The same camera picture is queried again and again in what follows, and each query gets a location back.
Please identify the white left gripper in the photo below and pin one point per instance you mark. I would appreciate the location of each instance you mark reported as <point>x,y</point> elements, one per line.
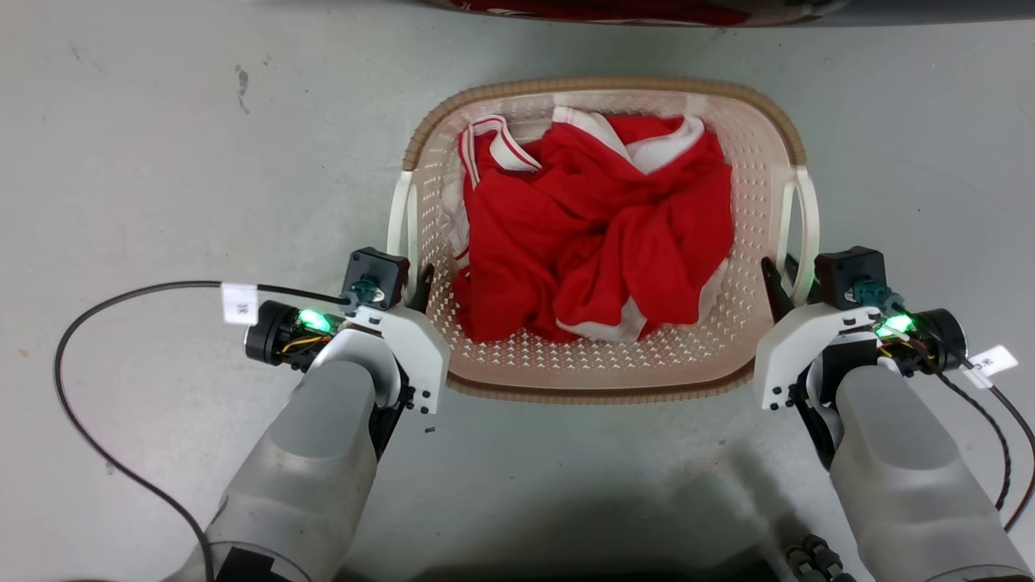
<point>416,347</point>

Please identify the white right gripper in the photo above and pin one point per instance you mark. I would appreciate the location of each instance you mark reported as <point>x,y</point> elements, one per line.
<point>796,343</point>

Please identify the beige plastic laundry basket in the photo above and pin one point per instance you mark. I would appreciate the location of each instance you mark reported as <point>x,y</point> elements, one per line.
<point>598,364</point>

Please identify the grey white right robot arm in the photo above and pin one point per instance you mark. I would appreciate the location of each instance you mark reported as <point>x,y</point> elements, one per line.
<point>906,469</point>

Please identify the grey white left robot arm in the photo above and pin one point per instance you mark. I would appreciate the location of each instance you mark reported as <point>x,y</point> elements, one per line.
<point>307,469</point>

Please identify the red and white garment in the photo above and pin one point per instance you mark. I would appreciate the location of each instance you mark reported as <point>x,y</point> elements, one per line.
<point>598,234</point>

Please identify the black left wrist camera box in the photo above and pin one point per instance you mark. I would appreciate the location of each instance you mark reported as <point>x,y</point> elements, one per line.
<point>376,271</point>

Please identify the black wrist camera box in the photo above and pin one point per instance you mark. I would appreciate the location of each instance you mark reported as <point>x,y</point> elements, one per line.
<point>845,275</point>
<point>376,271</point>

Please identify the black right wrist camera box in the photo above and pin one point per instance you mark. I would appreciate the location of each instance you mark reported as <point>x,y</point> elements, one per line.
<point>845,275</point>

